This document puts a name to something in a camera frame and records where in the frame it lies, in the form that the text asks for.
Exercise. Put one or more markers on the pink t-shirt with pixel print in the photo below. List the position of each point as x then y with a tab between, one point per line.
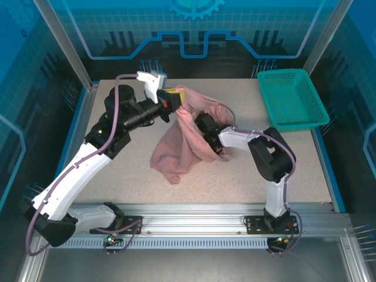
173	147

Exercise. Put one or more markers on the blue table side trim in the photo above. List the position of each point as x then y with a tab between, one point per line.
76	111
329	176

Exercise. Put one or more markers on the aluminium frame post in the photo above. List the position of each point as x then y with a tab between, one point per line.
69	50
328	35

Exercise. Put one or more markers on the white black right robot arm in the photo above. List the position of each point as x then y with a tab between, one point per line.
235	139

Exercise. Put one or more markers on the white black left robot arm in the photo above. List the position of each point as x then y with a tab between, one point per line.
82	167

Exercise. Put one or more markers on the small connector with LED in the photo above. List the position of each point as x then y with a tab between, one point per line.
111	239
283	239

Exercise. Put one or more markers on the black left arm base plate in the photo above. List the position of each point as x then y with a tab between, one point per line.
132	220

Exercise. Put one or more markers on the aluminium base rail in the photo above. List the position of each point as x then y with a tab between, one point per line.
191	217

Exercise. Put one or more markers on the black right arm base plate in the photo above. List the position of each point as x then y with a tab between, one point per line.
252	224

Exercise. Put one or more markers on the teal plastic mesh basket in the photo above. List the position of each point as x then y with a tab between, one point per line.
293	100

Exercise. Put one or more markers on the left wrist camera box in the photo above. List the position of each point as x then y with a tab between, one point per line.
149	80

